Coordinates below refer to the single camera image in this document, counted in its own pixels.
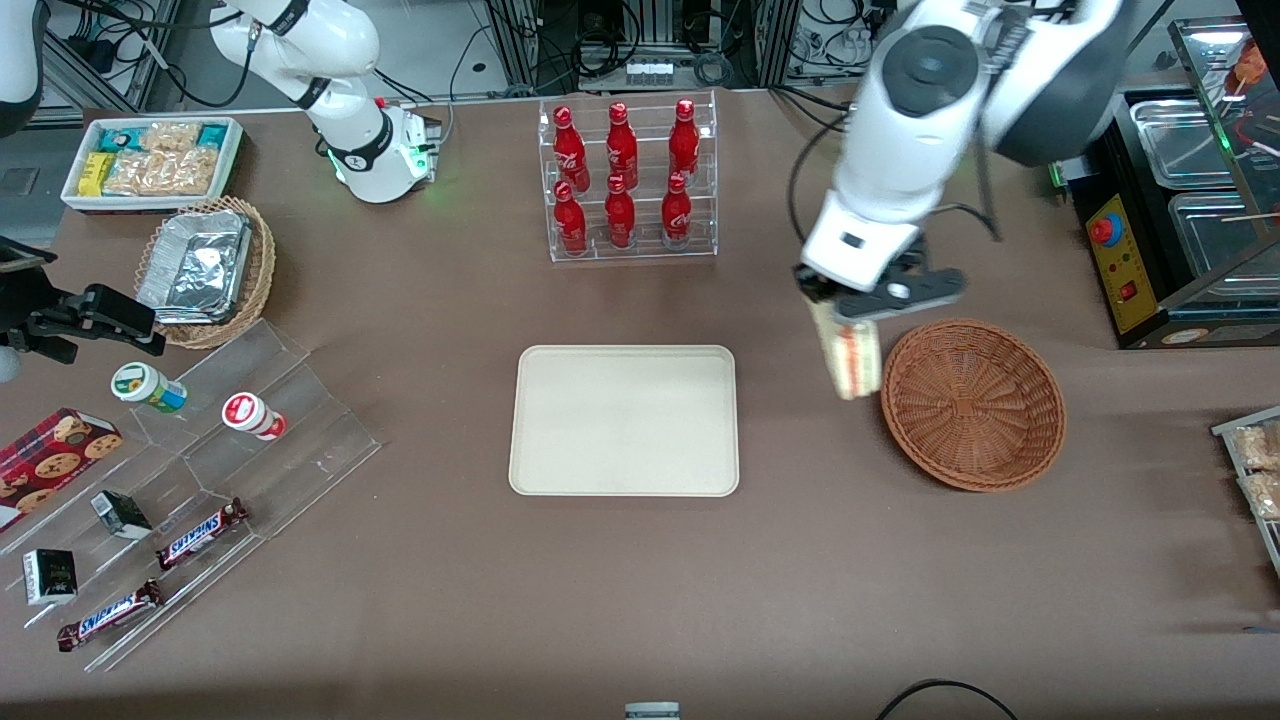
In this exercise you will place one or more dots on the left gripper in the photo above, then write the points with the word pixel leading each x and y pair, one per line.
pixel 812 289

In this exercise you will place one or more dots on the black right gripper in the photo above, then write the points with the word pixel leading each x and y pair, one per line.
pixel 48 322

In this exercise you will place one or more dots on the triangular sandwich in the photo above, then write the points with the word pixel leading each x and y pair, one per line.
pixel 850 355

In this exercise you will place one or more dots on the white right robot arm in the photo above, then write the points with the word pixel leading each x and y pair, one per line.
pixel 335 50

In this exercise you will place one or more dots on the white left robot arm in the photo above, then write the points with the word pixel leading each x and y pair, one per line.
pixel 900 150

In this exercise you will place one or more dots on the aluminium foil tray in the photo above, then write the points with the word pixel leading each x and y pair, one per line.
pixel 195 265

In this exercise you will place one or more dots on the light wicker basket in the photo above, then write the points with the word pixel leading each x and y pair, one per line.
pixel 262 270

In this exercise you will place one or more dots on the brown round wicker basket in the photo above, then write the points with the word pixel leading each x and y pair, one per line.
pixel 970 405

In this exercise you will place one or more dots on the cream rectangular serving tray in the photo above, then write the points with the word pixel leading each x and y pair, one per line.
pixel 623 420

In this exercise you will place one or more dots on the grey snack display tray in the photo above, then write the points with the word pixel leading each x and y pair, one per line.
pixel 1270 550

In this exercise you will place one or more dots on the green label yogurt cup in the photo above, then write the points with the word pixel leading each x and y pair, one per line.
pixel 145 385

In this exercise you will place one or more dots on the white plastic snack bin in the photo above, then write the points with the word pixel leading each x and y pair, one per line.
pixel 75 198

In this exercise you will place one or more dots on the yellow snack pack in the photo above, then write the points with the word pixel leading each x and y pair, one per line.
pixel 96 173

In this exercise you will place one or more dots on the clear rice cracker pack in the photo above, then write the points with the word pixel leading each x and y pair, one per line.
pixel 170 136
pixel 160 172

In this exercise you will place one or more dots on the red label yogurt cup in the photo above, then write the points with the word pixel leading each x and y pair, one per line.
pixel 250 413

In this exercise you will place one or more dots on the red plaid cookie box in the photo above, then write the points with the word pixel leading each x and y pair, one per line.
pixel 50 465

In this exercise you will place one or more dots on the red cola bottle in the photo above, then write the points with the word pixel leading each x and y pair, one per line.
pixel 677 215
pixel 570 152
pixel 621 150
pixel 570 225
pixel 620 220
pixel 684 145

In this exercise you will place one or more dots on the teal snack pack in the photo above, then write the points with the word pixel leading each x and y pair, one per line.
pixel 212 135
pixel 120 138

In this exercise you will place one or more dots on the small black white box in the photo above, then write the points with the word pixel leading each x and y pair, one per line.
pixel 50 577
pixel 120 514

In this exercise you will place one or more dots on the clear acrylic bottle rack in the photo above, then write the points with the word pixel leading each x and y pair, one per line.
pixel 645 215

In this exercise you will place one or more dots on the clear acrylic step display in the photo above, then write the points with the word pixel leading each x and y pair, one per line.
pixel 300 440

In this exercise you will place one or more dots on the snickers chocolate bar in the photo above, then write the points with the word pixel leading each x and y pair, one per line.
pixel 200 534
pixel 110 614

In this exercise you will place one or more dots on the black food warmer cabinet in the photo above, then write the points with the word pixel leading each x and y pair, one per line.
pixel 1125 275

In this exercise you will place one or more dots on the white power strip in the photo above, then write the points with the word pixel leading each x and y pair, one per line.
pixel 650 72

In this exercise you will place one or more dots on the steel food pan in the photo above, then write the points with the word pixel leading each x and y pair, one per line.
pixel 1180 140
pixel 1210 235

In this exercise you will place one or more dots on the clear cracker snack pack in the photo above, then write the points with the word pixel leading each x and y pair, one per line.
pixel 1264 495
pixel 1258 447

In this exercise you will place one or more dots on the grey device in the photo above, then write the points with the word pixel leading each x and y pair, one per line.
pixel 652 711

